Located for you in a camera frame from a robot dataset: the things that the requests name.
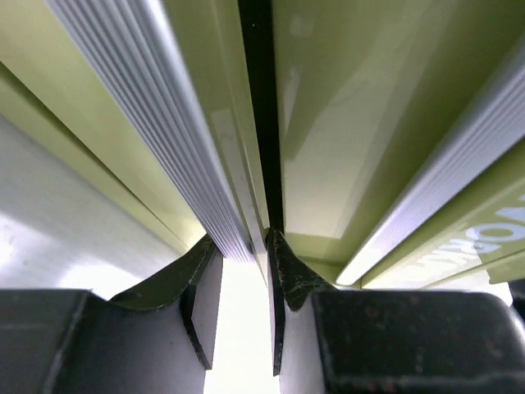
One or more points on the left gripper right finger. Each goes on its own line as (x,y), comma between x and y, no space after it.
(296,359)

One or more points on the green metal drawer box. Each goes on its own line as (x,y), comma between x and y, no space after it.
(385,139)

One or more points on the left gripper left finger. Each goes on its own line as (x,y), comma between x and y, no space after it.
(158,336)

